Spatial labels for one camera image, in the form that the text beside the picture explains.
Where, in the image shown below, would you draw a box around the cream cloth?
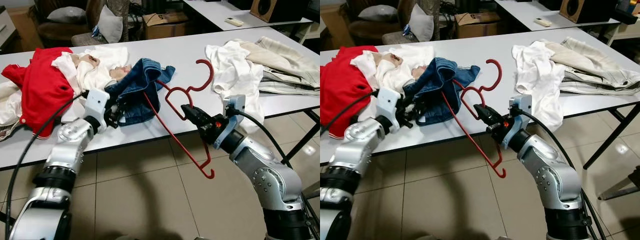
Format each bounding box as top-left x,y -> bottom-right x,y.
0,80 -> 26,142

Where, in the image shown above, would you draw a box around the white table black legs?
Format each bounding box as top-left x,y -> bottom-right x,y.
0,26 -> 321,173
320,26 -> 640,171

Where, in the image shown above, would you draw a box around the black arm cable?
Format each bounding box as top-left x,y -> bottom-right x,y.
234,110 -> 321,240
520,109 -> 601,240
320,92 -> 378,136
4,92 -> 88,236

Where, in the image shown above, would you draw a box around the light grey cushion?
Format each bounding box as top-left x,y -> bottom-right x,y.
409,4 -> 435,42
96,5 -> 124,44

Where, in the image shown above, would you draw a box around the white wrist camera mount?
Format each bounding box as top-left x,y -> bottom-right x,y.
500,94 -> 533,150
84,89 -> 111,121
376,87 -> 402,121
213,95 -> 247,150

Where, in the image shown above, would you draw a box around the red plastic hanger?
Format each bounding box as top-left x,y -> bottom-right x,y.
142,59 -> 216,180
440,59 -> 507,179

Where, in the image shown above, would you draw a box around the dark grey cushion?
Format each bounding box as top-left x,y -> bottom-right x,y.
47,6 -> 87,24
357,5 -> 399,22

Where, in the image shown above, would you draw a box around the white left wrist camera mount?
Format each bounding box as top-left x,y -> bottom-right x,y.
376,87 -> 402,121
84,89 -> 111,121

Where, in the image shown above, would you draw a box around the wooden speaker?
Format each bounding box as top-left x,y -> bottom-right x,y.
250,0 -> 296,23
559,0 -> 606,24

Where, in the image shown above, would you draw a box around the beige striped garment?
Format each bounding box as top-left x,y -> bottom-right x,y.
542,36 -> 640,96
240,36 -> 321,96

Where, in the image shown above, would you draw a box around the small white table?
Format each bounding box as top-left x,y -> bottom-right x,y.
492,0 -> 621,32
182,0 -> 313,32

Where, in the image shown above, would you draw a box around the white shirt brown print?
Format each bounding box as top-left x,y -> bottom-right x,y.
350,45 -> 436,93
51,46 -> 132,96

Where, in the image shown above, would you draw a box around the blue denim jeans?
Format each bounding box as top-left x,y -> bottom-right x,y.
104,58 -> 176,126
402,57 -> 481,126

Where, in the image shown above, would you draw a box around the plain white shirt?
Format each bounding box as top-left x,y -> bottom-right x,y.
205,40 -> 266,133
511,40 -> 568,132

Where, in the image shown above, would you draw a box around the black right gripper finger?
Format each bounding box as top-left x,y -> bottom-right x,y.
181,106 -> 201,132
186,104 -> 211,122
473,105 -> 492,132
478,104 -> 501,122

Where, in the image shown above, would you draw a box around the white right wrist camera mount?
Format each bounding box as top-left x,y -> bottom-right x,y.
500,94 -> 533,150
213,95 -> 247,150

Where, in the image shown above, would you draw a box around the open cardboard box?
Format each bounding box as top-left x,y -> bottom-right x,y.
142,12 -> 191,40
454,12 -> 502,38

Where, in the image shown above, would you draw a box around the brown armchair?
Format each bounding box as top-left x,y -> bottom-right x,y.
345,0 -> 411,46
32,0 -> 101,46

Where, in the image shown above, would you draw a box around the red garment white trim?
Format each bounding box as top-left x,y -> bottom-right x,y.
320,46 -> 380,140
1,47 -> 76,140

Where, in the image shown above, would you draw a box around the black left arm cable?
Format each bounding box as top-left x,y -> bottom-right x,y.
320,92 -> 378,136
4,92 -> 88,236

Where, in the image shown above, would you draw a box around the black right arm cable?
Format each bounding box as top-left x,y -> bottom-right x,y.
234,110 -> 321,240
520,109 -> 601,240

